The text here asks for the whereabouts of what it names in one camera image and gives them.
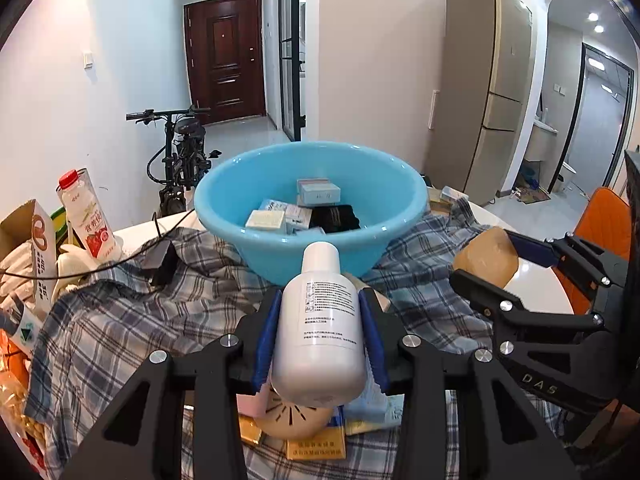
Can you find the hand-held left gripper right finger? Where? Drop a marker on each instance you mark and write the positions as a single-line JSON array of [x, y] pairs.
[[372, 345]]

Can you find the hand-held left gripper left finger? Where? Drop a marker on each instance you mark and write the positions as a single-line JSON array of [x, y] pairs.
[[264, 345]]

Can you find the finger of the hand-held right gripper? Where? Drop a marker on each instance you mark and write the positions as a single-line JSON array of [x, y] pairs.
[[530, 250], [490, 300]]

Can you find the tan soap bar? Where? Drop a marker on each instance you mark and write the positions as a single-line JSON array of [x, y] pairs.
[[485, 260]]

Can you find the white plastic bottle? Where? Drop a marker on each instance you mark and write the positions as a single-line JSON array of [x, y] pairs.
[[320, 320]]

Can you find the blue white wipes pack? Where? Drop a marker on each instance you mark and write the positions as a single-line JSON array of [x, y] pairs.
[[370, 405]]

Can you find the beige slotted round disc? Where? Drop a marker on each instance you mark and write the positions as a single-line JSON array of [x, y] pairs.
[[290, 415]]

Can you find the blue plastic basin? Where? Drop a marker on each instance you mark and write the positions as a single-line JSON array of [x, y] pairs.
[[350, 255]]

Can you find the small items at table edge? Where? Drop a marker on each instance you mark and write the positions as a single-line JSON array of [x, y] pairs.
[[454, 194]]

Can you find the cardboard on floor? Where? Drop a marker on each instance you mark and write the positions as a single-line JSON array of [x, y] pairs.
[[532, 194]]

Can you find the pink pouch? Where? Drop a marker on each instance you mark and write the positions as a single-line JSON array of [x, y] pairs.
[[250, 405]]

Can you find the orange chair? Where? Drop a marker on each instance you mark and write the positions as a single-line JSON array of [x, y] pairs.
[[600, 215]]

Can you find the tan small box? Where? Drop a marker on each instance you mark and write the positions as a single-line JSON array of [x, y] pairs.
[[437, 205]]

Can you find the white washbasin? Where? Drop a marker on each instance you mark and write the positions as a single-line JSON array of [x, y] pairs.
[[542, 137]]

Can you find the yellow box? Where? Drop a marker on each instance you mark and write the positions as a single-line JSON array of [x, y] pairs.
[[315, 447]]

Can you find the cream square box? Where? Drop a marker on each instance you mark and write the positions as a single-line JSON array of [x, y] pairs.
[[265, 220]]

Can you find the white blue-print small box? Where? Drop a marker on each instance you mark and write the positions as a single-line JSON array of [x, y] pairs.
[[298, 220]]

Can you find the black power adapter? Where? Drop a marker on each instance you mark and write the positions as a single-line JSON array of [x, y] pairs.
[[162, 262]]

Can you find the black folded cloth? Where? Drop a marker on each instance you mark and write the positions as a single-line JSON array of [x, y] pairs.
[[334, 217]]

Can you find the white blue tissue pack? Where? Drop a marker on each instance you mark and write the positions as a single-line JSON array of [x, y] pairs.
[[275, 205]]

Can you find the blue plaid shirt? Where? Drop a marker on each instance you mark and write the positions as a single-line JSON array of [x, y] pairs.
[[125, 320]]

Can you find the bathroom glass door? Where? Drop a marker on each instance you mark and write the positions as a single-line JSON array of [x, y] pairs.
[[600, 110]]

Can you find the red and white box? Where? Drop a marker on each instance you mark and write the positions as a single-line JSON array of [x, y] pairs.
[[320, 194]]

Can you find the beige refrigerator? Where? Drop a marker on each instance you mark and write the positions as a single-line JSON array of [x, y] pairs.
[[475, 85]]

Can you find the red-capped milk bottle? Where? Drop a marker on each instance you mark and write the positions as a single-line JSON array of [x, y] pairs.
[[92, 230]]

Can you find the white plastic pouch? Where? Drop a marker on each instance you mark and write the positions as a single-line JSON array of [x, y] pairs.
[[70, 265]]

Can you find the black bicycle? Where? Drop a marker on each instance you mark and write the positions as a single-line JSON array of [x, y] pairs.
[[185, 150]]

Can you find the beige cylinder tin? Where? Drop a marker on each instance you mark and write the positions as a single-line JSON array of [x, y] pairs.
[[96, 185]]

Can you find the yellow green packet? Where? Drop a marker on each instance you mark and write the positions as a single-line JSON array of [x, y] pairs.
[[60, 225]]

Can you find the pack with green triangle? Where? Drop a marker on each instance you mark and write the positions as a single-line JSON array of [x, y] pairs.
[[25, 330]]

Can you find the cardboard box with red print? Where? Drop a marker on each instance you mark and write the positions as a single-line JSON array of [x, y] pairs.
[[42, 245]]

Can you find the orange snack bags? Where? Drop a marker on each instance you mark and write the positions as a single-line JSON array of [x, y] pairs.
[[20, 410]]

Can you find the white paper packets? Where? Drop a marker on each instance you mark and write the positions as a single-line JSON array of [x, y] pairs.
[[15, 265]]

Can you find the black-framed glass door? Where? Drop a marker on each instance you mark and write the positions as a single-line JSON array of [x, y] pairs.
[[292, 60]]

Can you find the brown entrance door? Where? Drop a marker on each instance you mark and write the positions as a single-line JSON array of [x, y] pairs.
[[225, 60]]

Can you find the white wall box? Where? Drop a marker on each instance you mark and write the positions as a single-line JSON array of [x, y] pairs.
[[433, 110]]

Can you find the white wall switch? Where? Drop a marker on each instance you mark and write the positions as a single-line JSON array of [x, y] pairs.
[[88, 60]]

